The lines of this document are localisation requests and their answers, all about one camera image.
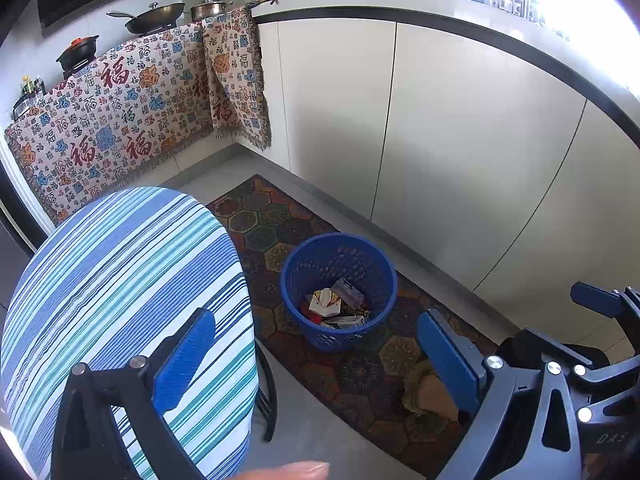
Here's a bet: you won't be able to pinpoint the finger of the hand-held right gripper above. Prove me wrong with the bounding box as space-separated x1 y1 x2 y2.
571 281 640 328
520 327 608 368

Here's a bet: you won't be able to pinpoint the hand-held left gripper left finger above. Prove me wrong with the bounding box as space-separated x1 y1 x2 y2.
51 307 217 480

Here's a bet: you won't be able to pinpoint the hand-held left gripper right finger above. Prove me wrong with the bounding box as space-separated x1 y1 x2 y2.
416 308 583 480

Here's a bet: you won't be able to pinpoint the beige paper wrapper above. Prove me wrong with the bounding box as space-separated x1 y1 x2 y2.
309 287 344 317

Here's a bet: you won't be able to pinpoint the blue plastic basket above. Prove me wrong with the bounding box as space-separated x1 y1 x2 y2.
280 232 398 352

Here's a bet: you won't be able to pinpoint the person's left hand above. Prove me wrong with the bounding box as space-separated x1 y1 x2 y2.
240 461 331 480

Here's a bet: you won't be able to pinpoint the green fuzzy slipper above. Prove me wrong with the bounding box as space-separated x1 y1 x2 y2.
401 360 461 421

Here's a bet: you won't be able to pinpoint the colourful hexagon floor mat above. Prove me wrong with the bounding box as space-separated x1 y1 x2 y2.
206 175 501 478

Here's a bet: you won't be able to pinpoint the striped tablecloth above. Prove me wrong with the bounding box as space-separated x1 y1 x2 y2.
0 186 261 480

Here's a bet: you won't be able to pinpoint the white lower kitchen cabinets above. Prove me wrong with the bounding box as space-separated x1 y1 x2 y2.
250 0 640 361

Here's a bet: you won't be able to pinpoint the large printed blanket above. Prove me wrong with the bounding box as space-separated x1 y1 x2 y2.
4 22 216 226

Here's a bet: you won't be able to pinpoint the small printed blanket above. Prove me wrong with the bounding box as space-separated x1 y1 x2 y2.
201 4 272 152

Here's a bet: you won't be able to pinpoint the condiment bottle rack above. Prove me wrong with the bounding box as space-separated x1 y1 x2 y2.
12 76 48 121

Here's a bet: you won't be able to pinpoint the black clay pot red lid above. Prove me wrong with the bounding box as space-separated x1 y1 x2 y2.
56 35 100 72

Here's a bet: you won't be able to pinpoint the black wok with lid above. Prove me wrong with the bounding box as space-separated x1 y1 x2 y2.
106 2 186 36

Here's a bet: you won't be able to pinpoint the steel pot with lid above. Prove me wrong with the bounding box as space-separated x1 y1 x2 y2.
190 0 233 22

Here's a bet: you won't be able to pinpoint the black table frame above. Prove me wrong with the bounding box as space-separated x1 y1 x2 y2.
252 342 278 443

